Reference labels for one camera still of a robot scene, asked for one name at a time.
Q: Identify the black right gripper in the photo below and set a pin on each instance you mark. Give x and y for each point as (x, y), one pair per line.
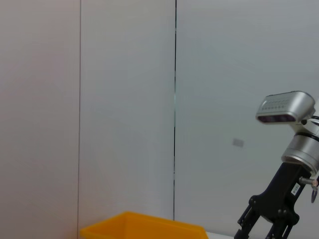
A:
(279, 199)

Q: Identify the yellow plastic bin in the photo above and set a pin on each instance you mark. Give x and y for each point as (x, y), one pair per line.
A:
(137, 229)

